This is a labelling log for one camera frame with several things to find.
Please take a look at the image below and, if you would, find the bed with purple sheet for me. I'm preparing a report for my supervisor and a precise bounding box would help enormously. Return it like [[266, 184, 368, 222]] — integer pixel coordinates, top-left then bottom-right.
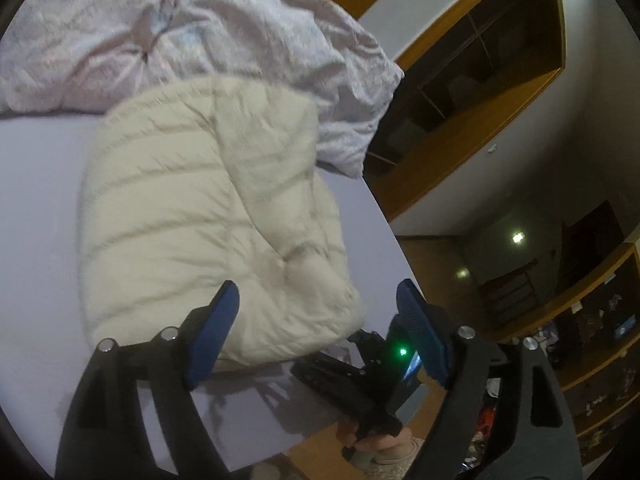
[[0, 115, 426, 476]]

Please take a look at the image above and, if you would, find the wooden wall shelf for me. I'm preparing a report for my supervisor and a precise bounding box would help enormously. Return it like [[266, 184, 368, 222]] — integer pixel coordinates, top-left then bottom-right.
[[542, 237, 640, 461]]

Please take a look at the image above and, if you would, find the lilac floral duvet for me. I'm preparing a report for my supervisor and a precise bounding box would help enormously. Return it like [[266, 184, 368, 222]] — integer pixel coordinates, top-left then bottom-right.
[[0, 0, 406, 178]]

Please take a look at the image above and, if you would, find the person's right hand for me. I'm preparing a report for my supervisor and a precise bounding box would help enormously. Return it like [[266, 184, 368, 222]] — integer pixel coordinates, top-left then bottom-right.
[[337, 410, 416, 463]]

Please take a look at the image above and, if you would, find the dark wooden rack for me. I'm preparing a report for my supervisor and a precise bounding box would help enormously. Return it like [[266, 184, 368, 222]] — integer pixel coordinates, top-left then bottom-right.
[[477, 259, 542, 332]]

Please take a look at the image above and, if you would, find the cream quilted puffer jacket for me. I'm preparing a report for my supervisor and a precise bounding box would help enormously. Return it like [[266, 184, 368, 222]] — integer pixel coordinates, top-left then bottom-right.
[[77, 76, 368, 366]]

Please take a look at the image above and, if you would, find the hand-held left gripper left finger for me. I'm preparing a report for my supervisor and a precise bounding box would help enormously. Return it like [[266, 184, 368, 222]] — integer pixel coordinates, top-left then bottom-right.
[[55, 281, 240, 480]]

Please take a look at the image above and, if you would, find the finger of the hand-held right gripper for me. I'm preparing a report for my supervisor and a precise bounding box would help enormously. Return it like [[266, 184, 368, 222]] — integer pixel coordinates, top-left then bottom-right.
[[347, 329, 387, 362]]

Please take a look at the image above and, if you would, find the wooden framed dark window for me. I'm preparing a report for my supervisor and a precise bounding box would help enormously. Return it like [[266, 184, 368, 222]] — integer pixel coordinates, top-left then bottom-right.
[[305, 0, 568, 222]]

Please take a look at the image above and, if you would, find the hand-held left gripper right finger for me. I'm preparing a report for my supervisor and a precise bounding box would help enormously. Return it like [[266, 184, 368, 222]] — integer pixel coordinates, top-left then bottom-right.
[[396, 280, 583, 480]]

